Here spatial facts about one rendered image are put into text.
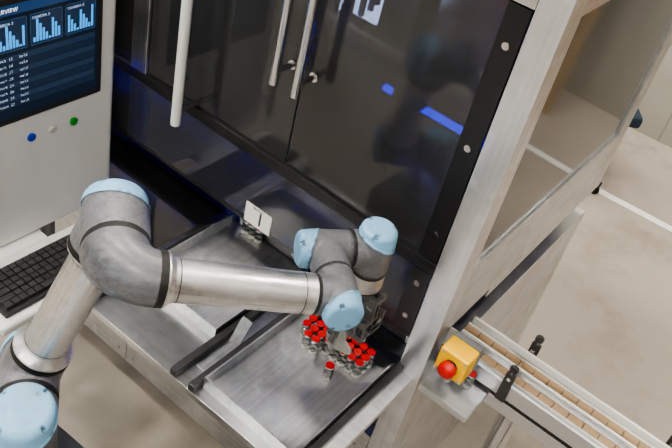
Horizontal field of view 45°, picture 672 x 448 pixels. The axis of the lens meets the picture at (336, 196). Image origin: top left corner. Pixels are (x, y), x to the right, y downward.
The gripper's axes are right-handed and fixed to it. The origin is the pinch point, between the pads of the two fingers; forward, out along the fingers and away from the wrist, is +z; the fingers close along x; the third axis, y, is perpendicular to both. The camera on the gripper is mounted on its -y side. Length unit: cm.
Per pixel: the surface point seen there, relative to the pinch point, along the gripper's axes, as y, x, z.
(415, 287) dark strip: 7.2, 15.1, -13.1
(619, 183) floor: -6, 296, 100
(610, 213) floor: 2, 264, 100
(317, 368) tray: -2.7, 0.4, 11.4
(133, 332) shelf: -37.8, -23.4, 11.6
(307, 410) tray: 3.2, -10.2, 11.4
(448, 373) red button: 22.4, 11.8, -0.7
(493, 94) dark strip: 8, 15, -63
